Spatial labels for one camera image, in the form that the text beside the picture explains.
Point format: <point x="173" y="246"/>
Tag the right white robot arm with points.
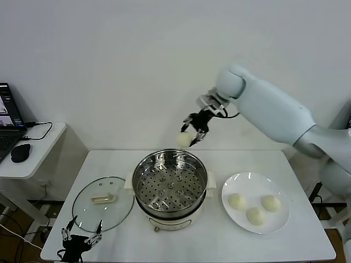
<point x="274" y="107"/>

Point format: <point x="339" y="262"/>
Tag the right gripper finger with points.
<point x="200" y="135"/>
<point x="187" y="122"/>

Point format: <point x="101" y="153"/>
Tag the black computer mouse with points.
<point x="20" y="152"/>

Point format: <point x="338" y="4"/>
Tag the round white plate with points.
<point x="255" y="186"/>

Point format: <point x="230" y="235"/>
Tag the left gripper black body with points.
<point x="75" y="245"/>

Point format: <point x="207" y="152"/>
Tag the white side table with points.
<point x="333" y="216"/>
<point x="44" y="153"/>

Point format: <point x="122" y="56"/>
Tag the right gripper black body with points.
<point x="201" y="120"/>

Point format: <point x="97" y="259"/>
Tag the perforated steel steamer basket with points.
<point x="192" y="164"/>

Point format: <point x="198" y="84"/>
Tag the round glass pot lid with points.
<point x="109" y="211"/>

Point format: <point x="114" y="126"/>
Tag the white steamed baozi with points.
<point x="184" y="139"/>
<point x="271" y="202"/>
<point x="237" y="202"/>
<point x="256" y="216"/>

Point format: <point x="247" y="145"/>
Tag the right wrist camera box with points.
<point x="207" y="100"/>

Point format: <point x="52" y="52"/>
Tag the cream electric pot base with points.
<point x="170" y="222"/>

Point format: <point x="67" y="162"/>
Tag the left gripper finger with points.
<point x="97" y="235"/>
<point x="67" y="231"/>

